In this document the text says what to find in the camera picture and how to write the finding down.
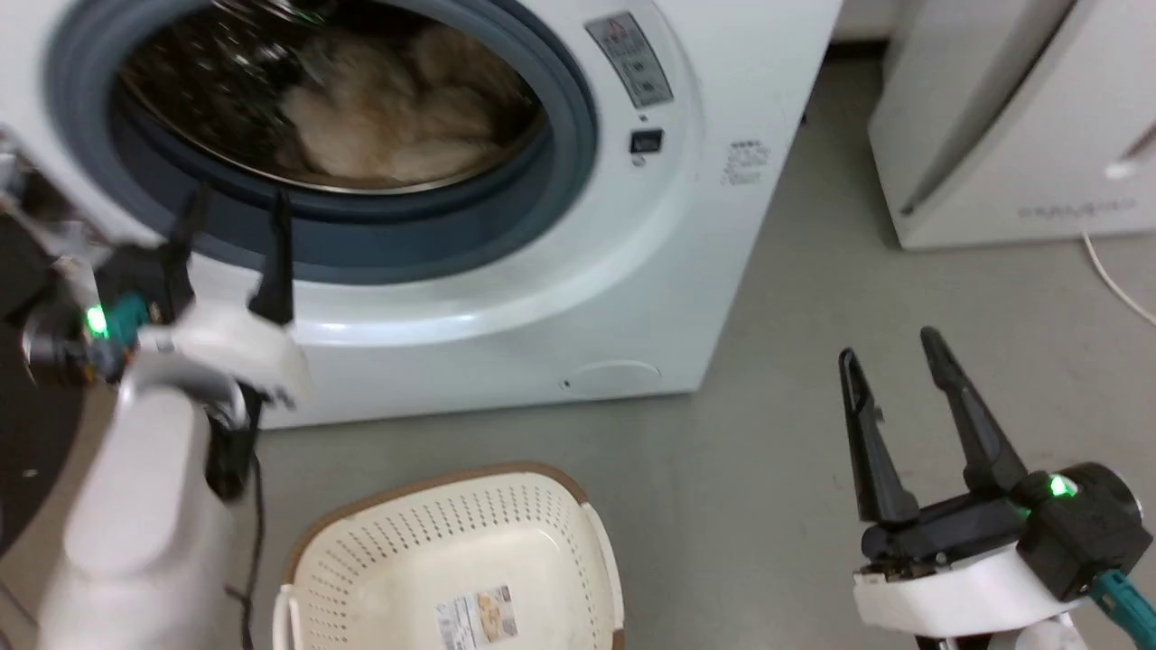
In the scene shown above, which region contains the cream perforated laundry basket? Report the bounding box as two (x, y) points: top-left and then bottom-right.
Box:
(273, 462), (627, 650)

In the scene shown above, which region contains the grey warning sticker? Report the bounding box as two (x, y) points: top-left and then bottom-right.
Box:
(584, 11), (675, 111)

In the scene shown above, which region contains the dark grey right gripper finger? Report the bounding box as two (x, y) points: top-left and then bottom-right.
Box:
(919, 327), (1029, 496)
(837, 348), (920, 527)

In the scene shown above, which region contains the white box appliance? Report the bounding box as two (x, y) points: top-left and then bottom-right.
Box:
(867, 0), (1156, 252)

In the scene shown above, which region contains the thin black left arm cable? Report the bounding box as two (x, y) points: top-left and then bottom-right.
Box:
(224, 451), (268, 650)

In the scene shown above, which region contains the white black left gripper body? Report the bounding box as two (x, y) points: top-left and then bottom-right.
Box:
(83, 242), (310, 409)

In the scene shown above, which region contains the teal right arm cable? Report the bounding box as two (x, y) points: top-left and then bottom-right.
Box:
(1086, 569), (1156, 650)

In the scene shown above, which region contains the white front-load washing machine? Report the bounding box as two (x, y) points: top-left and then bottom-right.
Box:
(0, 0), (845, 431)

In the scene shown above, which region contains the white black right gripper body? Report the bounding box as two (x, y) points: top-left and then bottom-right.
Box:
(853, 462), (1154, 638)

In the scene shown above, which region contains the beige laundry in drum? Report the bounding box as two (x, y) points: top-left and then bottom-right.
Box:
(275, 23), (545, 181)

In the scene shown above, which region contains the paper label sticker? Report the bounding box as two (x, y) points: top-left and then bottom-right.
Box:
(434, 585), (520, 647)

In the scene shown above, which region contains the white floor cable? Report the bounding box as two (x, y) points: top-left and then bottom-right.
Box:
(1080, 231), (1156, 328)

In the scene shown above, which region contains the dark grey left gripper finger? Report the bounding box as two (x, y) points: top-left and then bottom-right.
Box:
(159, 182), (212, 288)
(247, 188), (295, 328)

